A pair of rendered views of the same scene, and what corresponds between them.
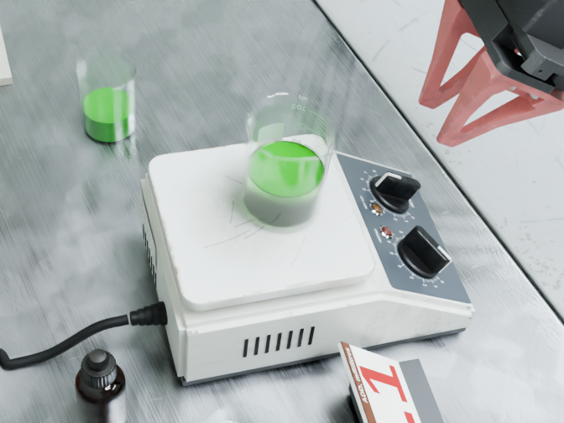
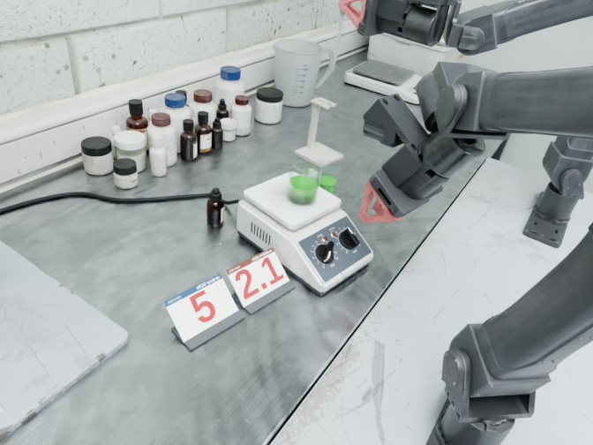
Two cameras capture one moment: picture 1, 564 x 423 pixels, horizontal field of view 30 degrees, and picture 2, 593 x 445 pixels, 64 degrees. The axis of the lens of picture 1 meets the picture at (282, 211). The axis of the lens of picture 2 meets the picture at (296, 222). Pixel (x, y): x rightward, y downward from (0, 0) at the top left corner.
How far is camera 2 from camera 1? 58 cm
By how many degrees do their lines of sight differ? 46
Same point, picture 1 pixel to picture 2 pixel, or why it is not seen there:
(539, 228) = (397, 309)
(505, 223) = (388, 297)
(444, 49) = not seen: hidden behind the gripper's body
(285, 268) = (274, 207)
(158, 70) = (360, 192)
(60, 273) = not seen: hidden behind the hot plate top
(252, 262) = (270, 199)
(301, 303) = (270, 221)
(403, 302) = (297, 251)
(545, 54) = (378, 176)
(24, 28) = (345, 163)
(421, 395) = (279, 290)
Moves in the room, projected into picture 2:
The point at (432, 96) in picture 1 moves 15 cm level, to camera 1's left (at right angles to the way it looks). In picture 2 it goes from (377, 207) to (332, 160)
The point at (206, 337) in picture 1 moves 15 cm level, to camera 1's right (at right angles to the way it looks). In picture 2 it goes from (242, 210) to (277, 269)
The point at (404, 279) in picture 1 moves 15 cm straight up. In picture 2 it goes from (307, 247) to (323, 159)
